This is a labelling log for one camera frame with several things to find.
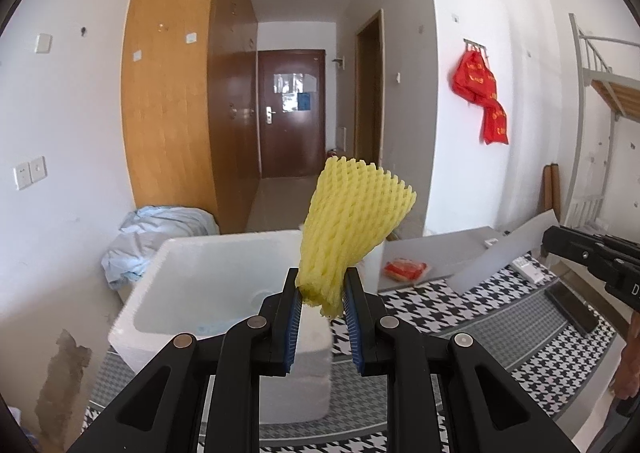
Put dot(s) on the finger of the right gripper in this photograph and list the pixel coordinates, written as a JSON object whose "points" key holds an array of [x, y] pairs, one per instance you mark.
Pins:
{"points": [[575, 246]]}

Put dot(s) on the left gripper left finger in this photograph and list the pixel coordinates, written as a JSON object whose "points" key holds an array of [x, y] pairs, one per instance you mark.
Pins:
{"points": [[203, 394]]}

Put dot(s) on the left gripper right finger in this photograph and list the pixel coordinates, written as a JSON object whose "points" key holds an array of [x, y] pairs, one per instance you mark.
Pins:
{"points": [[442, 394]]}

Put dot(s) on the yellow foam fruit net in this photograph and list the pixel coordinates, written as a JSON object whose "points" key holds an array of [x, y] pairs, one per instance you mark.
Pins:
{"points": [[355, 206]]}

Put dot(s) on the person right hand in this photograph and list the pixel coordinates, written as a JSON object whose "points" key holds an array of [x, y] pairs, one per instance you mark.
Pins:
{"points": [[626, 379]]}

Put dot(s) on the black smartphone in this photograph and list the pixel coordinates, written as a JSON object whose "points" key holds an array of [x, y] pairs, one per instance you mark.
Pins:
{"points": [[574, 310]]}

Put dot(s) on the leaning wooden boards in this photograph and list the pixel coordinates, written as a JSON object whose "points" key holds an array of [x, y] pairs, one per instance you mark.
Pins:
{"points": [[551, 192]]}

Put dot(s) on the white remote control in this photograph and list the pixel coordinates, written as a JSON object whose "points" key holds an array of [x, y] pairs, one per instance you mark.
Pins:
{"points": [[527, 268]]}

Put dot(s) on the houndstooth table mat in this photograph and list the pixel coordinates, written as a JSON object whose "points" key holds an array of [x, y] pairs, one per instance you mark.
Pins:
{"points": [[511, 318]]}

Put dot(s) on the white styrofoam box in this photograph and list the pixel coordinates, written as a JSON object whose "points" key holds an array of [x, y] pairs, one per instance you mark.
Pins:
{"points": [[203, 286]]}

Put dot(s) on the metal bunk bed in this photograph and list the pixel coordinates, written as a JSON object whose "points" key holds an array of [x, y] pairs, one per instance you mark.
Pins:
{"points": [[603, 189]]}

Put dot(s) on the red snack packet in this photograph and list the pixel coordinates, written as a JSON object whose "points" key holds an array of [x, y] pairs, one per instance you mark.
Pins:
{"points": [[405, 270]]}

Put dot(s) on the light blue crumpled cloth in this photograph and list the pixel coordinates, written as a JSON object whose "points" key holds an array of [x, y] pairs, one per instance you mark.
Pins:
{"points": [[141, 235]]}

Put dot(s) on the red hanging bags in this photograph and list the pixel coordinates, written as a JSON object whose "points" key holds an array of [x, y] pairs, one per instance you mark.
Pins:
{"points": [[474, 82]]}

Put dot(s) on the dark brown entrance door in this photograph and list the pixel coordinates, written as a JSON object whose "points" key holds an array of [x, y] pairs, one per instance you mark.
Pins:
{"points": [[292, 112]]}

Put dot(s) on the wooden wardrobe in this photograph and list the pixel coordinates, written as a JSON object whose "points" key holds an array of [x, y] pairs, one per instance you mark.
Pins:
{"points": [[189, 108]]}

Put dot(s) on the wall hook rack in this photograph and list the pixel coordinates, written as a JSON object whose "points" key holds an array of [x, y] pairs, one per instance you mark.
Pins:
{"points": [[470, 45]]}

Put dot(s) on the white wall switch pair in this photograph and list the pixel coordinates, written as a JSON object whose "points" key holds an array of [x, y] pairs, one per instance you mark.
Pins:
{"points": [[29, 173]]}

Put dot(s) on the white wall socket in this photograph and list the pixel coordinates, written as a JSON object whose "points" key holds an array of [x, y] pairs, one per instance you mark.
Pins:
{"points": [[43, 43]]}

